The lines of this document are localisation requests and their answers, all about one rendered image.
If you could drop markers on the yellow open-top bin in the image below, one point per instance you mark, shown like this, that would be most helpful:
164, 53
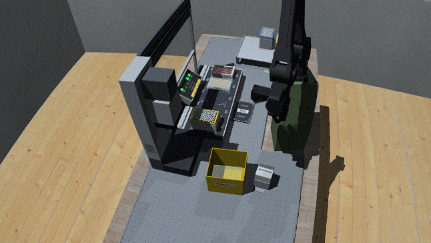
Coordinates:
225, 157

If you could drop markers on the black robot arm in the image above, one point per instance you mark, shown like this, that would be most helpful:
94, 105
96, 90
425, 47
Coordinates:
288, 49

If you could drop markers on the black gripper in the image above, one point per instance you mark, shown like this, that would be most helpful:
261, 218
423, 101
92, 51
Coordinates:
282, 116

